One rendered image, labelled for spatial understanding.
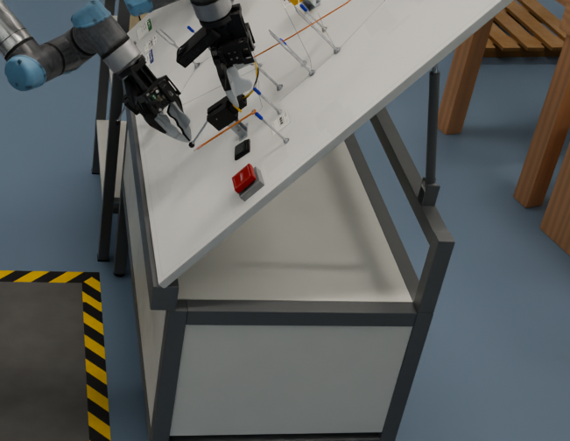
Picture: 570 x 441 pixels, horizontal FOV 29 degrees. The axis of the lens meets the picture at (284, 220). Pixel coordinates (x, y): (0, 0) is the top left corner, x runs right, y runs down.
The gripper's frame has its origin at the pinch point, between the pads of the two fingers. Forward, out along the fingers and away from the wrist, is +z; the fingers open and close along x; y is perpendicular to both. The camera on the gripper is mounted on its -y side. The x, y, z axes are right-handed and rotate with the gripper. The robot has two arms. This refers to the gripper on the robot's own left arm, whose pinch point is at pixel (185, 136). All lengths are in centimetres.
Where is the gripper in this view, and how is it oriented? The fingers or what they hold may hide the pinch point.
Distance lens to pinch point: 244.6
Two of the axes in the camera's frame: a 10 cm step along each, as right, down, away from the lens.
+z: 6.1, 7.5, 2.6
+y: 3.9, 0.1, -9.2
